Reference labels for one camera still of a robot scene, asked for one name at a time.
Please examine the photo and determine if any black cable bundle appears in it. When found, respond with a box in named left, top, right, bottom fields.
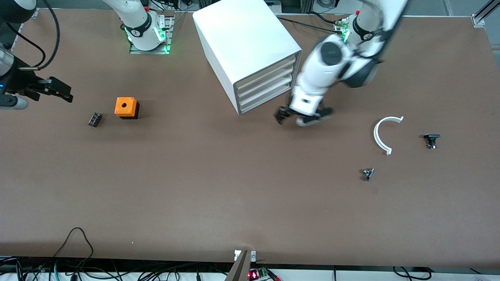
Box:
left=0, top=256, right=235, bottom=281

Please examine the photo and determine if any aluminium frame profile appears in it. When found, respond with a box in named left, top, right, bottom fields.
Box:
left=471, top=0, right=500, bottom=28

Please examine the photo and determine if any black cable on table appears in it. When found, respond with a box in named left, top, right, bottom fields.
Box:
left=275, top=16, right=344, bottom=34

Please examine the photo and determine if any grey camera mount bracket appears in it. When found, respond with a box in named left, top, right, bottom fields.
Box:
left=225, top=250, right=256, bottom=281

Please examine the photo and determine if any white curved plastic arc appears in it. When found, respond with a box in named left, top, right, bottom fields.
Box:
left=373, top=116, right=404, bottom=156

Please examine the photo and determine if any thin black looped cable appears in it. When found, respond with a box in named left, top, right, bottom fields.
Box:
left=53, top=228, right=94, bottom=270

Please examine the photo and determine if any circuit board with red light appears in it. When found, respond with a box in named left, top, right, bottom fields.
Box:
left=248, top=267, right=280, bottom=281

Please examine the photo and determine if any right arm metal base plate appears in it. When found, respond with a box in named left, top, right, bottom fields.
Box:
left=129, top=16, right=174, bottom=54

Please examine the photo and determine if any white plastic drawer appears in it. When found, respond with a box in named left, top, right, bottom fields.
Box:
left=239, top=81, right=294, bottom=114
left=234, top=55, right=299, bottom=92
left=237, top=73, right=296, bottom=107
left=236, top=64, right=298, bottom=99

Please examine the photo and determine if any orange box with black base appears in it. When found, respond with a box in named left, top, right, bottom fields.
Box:
left=114, top=97, right=140, bottom=120

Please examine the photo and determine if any white drawer cabinet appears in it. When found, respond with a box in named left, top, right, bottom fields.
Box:
left=193, top=0, right=303, bottom=116

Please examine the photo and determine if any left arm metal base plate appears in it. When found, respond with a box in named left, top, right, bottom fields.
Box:
left=334, top=20, right=351, bottom=39

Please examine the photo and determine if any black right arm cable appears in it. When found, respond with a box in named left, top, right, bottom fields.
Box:
left=6, top=0, right=60, bottom=71

